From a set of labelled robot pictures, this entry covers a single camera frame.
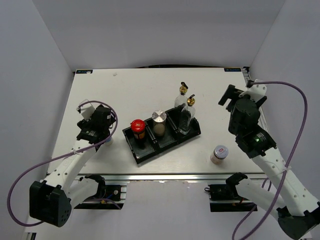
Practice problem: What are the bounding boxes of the glass bottle with brown residue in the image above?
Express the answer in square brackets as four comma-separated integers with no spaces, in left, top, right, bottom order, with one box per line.
[174,81,188,111]

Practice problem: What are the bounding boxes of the spice jar with red label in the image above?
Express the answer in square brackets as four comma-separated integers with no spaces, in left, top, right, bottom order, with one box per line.
[210,145,229,165]

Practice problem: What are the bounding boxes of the clear shaker with steel lid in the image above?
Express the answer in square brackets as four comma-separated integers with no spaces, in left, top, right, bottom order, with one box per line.
[151,110,167,137]

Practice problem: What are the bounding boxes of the aluminium right side rail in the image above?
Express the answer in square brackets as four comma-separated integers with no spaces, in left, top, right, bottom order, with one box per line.
[241,66,269,132]

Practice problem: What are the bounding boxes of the blue logo sticker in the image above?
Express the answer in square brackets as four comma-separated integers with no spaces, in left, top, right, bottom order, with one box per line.
[224,67,242,72]
[75,69,93,75]

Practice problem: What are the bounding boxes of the aluminium front rail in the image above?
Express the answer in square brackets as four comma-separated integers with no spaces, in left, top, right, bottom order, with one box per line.
[99,172,268,183]

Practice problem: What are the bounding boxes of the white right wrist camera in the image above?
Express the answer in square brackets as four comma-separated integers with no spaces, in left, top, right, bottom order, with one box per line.
[239,79,267,103]

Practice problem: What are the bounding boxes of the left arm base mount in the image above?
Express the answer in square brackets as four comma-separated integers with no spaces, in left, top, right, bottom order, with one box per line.
[74,181,127,210]

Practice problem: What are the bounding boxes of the clear glass oil bottle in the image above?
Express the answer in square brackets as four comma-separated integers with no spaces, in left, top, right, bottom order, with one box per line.
[178,94,196,135]

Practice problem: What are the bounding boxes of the red-lid orange sauce jar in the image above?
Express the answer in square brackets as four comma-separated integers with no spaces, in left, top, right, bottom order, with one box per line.
[130,119,146,146]

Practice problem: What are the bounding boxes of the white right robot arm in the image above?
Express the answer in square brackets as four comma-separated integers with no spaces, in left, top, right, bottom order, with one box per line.
[218,81,320,240]

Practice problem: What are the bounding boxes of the blue-label silver-lid jar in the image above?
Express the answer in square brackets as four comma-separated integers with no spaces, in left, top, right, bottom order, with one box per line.
[104,136,114,146]

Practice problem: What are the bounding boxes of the aluminium rail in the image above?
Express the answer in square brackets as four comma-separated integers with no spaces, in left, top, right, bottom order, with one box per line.
[241,66,269,132]
[99,172,268,183]

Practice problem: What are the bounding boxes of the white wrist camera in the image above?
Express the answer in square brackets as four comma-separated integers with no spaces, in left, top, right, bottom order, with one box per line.
[76,103,96,121]
[239,79,267,103]

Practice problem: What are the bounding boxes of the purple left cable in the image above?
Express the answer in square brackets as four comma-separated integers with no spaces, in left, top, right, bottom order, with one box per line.
[6,100,118,227]

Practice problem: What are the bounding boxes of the right blue logo sticker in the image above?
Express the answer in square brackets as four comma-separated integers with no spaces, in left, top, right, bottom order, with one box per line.
[224,67,242,72]

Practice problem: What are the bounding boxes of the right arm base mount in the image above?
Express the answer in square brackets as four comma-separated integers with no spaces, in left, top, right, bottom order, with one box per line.
[204,172,258,213]

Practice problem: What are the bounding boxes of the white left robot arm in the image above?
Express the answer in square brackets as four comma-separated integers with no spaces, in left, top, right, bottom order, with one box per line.
[29,102,118,227]

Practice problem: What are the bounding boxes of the purple cable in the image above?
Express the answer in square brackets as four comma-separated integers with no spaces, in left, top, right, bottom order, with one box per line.
[231,79,308,240]
[6,100,118,227]

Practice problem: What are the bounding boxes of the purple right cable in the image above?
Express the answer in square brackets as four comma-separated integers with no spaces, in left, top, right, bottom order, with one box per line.
[231,79,308,240]

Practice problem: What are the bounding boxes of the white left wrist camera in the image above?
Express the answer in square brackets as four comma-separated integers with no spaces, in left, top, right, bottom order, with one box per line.
[76,103,96,121]

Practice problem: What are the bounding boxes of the black three-compartment tray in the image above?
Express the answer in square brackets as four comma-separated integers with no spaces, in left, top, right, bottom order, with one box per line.
[122,108,201,165]

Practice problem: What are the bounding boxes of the left blue logo sticker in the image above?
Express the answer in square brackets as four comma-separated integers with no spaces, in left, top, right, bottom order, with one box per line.
[75,69,93,75]

